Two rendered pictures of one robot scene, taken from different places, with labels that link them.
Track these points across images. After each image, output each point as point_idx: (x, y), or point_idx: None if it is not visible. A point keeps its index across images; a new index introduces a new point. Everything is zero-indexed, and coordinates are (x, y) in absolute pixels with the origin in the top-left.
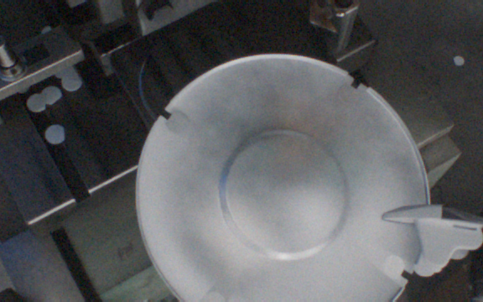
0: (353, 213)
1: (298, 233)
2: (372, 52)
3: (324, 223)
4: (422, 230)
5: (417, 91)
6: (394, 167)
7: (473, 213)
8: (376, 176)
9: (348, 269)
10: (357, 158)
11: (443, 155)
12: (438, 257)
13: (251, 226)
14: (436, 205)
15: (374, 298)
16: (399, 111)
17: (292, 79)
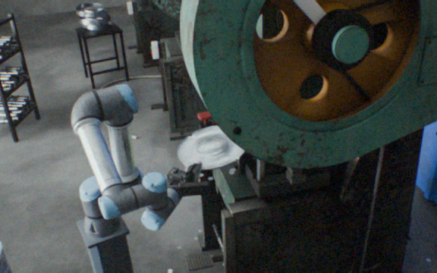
0: (203, 157)
1: (202, 147)
2: (262, 201)
3: (202, 151)
4: (193, 162)
5: (246, 207)
6: (212, 164)
7: (192, 164)
8: (211, 161)
9: (191, 155)
10: (216, 158)
11: (224, 214)
12: (186, 163)
13: (206, 140)
14: (197, 163)
15: (183, 159)
16: (240, 202)
17: (240, 149)
